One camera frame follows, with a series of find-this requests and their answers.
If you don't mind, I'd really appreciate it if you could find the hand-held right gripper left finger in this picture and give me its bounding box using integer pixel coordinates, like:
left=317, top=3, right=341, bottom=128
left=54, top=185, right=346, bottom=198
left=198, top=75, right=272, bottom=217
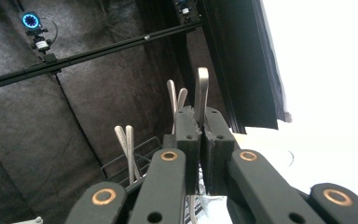
left=127, top=105, right=202, bottom=224

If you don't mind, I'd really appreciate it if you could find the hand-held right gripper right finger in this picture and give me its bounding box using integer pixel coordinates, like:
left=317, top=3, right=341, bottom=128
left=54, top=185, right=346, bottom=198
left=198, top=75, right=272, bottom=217
left=201, top=106, right=324, bottom=224

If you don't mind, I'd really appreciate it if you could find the black wire cutlery basket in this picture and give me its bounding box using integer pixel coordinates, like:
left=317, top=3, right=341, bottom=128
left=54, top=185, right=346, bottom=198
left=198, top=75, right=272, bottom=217
left=100, top=135, right=208, bottom=224

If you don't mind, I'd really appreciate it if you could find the silver fork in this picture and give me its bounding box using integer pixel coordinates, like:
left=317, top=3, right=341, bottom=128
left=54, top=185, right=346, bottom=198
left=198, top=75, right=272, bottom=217
left=188, top=66, right=210, bottom=224

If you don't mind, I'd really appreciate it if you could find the black metal crossbar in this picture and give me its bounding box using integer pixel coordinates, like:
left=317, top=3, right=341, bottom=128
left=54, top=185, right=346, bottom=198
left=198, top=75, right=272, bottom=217
left=0, top=20, right=204, bottom=93

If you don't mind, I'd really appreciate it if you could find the small black camera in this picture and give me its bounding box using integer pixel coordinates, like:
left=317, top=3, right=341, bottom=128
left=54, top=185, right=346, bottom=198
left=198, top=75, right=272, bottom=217
left=175, top=0, right=197, bottom=24

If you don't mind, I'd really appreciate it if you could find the camera with blue ring light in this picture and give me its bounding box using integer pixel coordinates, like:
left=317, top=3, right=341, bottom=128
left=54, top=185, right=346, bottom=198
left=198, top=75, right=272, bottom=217
left=21, top=11, right=52, bottom=63

